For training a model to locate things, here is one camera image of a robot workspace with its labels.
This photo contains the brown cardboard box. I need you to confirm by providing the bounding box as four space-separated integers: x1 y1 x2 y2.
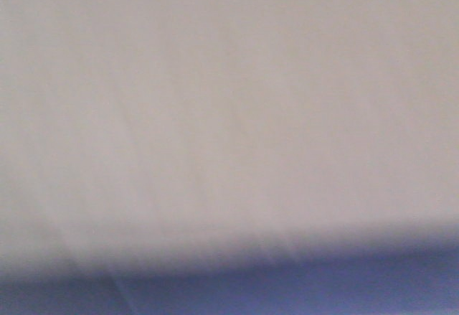
1 0 458 281

